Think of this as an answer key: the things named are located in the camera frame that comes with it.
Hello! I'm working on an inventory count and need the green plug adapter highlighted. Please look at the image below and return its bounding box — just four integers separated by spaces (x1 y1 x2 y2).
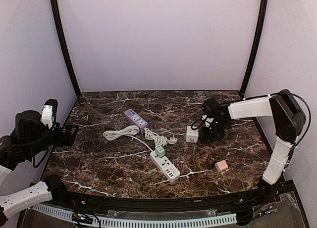
155 144 165 158

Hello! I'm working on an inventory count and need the white power strip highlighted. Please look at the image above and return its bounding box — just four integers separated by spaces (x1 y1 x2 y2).
150 151 180 182

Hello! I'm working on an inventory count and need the white power strip cord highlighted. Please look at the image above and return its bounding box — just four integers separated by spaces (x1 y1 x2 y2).
103 125 156 154

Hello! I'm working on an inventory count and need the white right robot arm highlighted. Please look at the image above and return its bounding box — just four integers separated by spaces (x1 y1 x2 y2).
191 89 312 186

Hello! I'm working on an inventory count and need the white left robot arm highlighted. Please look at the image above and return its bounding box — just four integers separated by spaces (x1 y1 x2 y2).
0 110 79 225

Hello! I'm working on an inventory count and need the pink plug adapter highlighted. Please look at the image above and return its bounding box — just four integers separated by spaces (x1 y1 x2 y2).
215 160 228 172

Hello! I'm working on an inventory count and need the white cube socket adapter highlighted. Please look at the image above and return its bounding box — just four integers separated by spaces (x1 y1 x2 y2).
185 126 199 143

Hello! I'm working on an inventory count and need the purple power strip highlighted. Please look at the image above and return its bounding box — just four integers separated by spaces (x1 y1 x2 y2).
124 109 148 132

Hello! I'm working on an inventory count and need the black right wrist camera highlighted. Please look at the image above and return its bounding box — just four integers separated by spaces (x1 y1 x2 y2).
201 98 219 115

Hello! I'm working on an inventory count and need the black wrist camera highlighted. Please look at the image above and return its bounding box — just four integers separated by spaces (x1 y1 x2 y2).
41 99 58 129
201 98 219 115

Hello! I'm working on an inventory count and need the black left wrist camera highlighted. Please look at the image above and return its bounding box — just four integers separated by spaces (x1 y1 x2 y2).
41 99 58 129

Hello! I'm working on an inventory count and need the white cord with plug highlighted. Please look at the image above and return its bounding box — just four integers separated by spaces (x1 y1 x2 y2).
143 128 178 147

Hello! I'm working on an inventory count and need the black front table rail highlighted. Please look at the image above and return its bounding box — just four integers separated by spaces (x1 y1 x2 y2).
48 184 289 215

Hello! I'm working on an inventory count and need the white slotted cable duct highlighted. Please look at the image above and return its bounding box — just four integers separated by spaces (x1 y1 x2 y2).
32 204 237 228

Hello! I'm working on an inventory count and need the black frame post left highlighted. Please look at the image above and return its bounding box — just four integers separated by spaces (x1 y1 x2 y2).
50 0 81 97

